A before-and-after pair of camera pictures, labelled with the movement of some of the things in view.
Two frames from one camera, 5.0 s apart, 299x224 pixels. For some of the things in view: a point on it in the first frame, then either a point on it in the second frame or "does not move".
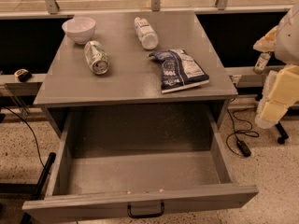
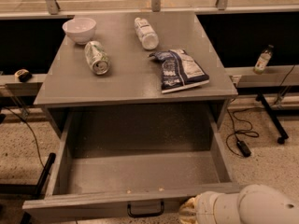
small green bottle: x=262 y=63 does not move
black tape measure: x=22 y=75 does not move
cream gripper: x=288 y=41 -> x=205 y=206
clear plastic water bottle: x=147 y=35 does not move
